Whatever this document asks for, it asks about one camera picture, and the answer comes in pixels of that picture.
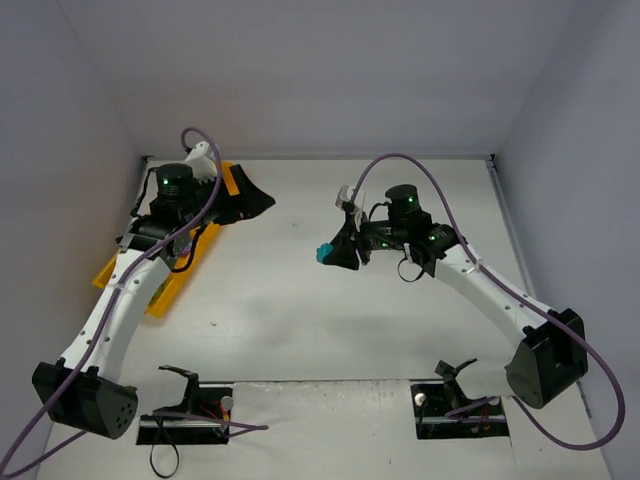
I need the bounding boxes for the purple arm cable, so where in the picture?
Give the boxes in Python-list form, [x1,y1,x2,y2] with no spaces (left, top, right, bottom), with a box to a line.
[357,153,626,448]
[0,127,271,476]

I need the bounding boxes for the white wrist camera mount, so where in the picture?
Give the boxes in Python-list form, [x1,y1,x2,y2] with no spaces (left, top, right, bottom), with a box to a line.
[335,185,365,230]
[185,141,218,184]

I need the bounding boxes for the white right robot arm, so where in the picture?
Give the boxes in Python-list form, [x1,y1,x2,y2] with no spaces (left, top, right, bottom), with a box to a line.
[316,184,588,409]

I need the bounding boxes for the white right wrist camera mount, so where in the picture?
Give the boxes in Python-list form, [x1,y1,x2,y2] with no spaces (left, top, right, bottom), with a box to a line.
[335,185,365,230]

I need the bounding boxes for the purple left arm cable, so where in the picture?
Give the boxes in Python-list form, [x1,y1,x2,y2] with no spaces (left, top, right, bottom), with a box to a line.
[0,127,271,476]

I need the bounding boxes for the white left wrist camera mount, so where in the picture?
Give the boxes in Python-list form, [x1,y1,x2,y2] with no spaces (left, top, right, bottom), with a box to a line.
[185,141,218,184]

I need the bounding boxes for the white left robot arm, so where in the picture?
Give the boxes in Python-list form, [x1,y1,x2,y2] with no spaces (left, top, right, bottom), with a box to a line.
[32,162,276,439]

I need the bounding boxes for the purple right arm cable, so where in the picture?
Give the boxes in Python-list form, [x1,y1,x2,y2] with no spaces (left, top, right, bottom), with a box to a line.
[357,153,626,448]

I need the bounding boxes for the yellow divided plastic tray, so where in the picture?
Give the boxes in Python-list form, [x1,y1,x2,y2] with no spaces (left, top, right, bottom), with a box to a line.
[92,161,234,319]

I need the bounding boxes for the teal small lego brick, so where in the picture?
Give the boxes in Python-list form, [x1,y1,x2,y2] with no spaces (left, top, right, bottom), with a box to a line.
[316,243,334,266]

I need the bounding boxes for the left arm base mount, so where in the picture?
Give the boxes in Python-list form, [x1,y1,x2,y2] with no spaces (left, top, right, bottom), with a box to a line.
[135,383,234,447]

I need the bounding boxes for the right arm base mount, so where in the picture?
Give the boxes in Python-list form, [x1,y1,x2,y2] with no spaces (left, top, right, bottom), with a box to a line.
[410,381,510,441]

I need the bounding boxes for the black loop cable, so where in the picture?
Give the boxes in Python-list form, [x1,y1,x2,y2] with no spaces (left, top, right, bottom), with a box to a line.
[148,424,180,477]

